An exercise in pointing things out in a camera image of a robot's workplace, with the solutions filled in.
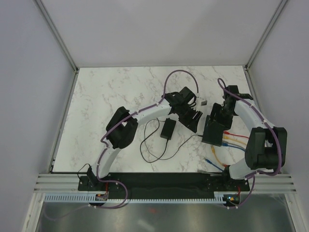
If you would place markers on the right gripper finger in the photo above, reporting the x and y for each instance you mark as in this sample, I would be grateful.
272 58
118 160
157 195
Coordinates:
214 121
224 122

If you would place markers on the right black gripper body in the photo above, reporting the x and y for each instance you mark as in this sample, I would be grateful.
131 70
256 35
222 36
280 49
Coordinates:
226 112

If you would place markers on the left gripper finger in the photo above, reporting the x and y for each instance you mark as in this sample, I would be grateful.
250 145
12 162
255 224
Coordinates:
186 121
194 117

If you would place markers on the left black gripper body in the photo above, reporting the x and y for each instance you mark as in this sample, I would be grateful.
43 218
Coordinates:
186 112

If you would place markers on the black network switch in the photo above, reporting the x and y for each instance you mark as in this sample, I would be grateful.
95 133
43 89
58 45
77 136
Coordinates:
213 132

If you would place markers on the black power adapter with cord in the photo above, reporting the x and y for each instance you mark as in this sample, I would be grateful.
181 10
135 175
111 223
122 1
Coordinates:
166 133

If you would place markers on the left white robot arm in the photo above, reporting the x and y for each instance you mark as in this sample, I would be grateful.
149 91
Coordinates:
122 128

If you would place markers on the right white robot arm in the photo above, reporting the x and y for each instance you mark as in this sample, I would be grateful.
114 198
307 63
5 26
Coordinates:
265 151

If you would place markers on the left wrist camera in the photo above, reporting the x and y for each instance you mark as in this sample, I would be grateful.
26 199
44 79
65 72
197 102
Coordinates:
201 101

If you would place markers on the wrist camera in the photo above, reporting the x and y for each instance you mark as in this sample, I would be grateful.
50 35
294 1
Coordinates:
231 88
201 101

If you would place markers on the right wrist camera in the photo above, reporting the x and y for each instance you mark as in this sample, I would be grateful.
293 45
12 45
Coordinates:
231 88

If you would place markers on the right aluminium frame post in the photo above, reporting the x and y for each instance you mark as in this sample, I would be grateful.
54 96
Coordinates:
271 24

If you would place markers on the aluminium frame post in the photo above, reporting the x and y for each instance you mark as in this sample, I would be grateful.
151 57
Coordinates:
52 27
271 24

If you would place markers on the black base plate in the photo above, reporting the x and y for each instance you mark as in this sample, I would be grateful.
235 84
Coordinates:
176 186

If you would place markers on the left aluminium frame post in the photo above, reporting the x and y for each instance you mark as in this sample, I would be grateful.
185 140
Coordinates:
52 27

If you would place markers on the aluminium front rail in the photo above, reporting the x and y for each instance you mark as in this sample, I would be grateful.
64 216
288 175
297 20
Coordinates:
65 183

